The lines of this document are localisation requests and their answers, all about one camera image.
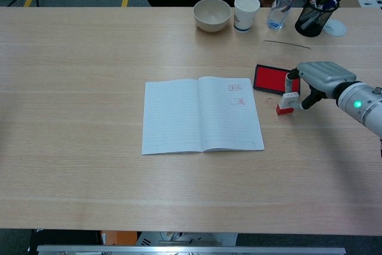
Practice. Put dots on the red ink pad clear lid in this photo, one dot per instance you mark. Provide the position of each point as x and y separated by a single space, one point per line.
268 79

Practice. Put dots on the beige bowl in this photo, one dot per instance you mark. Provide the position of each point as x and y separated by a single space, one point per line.
212 16

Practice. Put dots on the aluminium profile rail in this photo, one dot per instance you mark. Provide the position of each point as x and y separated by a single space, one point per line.
191 250

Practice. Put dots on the black mesh pen holder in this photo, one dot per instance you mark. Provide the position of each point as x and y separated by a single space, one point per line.
311 22

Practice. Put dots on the white paper cup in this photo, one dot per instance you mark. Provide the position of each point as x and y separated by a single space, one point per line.
245 13

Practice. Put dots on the white round desk grommet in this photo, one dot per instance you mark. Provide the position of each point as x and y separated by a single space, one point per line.
337 27

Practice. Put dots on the orange base part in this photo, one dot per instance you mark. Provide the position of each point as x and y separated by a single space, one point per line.
118 237

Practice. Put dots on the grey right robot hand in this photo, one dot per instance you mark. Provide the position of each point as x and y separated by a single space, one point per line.
325 76

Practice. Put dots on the small red white stamp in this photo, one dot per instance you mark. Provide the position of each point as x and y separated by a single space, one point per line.
285 105

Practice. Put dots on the blue capped pen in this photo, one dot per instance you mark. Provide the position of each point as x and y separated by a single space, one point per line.
330 4

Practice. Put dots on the open lined notebook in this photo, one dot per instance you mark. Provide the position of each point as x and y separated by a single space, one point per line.
179 117

